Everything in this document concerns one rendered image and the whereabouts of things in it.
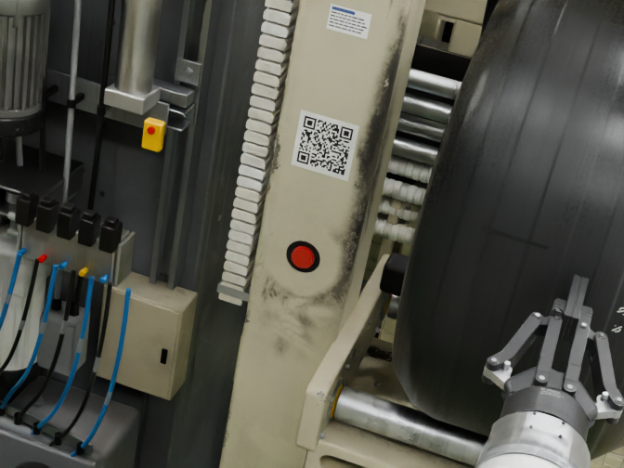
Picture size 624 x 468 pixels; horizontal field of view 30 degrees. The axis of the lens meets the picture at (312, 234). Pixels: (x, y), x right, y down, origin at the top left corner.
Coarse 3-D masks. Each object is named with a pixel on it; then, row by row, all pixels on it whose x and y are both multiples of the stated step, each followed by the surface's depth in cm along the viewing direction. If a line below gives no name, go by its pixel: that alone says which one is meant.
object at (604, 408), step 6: (600, 396) 104; (606, 396) 103; (600, 402) 103; (606, 402) 103; (600, 408) 103; (606, 408) 103; (600, 414) 103; (606, 414) 103; (612, 414) 103; (618, 414) 103
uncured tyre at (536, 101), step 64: (512, 0) 132; (576, 0) 129; (512, 64) 123; (576, 64) 122; (448, 128) 125; (512, 128) 120; (576, 128) 119; (448, 192) 122; (512, 192) 119; (576, 192) 118; (448, 256) 122; (512, 256) 119; (576, 256) 118; (448, 320) 124; (512, 320) 122; (448, 384) 130
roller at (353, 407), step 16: (336, 400) 150; (352, 400) 149; (368, 400) 149; (384, 400) 150; (336, 416) 150; (352, 416) 149; (368, 416) 148; (384, 416) 148; (400, 416) 148; (416, 416) 148; (384, 432) 148; (400, 432) 148; (416, 432) 147; (432, 432) 147; (448, 432) 147; (464, 432) 147; (432, 448) 147; (448, 448) 146; (464, 448) 146; (480, 448) 145
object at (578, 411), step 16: (512, 384) 103; (528, 384) 103; (560, 384) 104; (512, 400) 100; (528, 400) 98; (544, 400) 98; (560, 400) 98; (576, 400) 99; (592, 400) 103; (560, 416) 97; (576, 416) 98; (592, 416) 101
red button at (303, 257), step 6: (300, 246) 150; (294, 252) 150; (300, 252) 149; (306, 252) 149; (312, 252) 150; (294, 258) 150; (300, 258) 150; (306, 258) 150; (312, 258) 149; (294, 264) 151; (300, 264) 150; (306, 264) 150
